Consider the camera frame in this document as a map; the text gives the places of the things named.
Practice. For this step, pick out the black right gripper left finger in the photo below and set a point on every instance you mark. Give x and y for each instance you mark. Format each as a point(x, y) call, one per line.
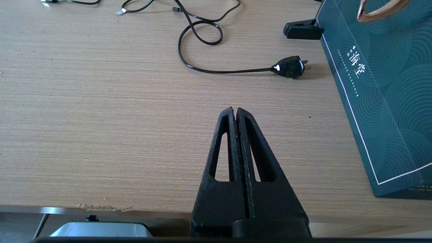
point(219, 202)

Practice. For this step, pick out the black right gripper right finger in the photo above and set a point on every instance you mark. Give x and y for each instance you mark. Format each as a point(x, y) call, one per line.
point(273, 202)

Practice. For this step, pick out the grey robot torso part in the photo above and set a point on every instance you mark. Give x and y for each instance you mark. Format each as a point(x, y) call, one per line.
point(101, 230)

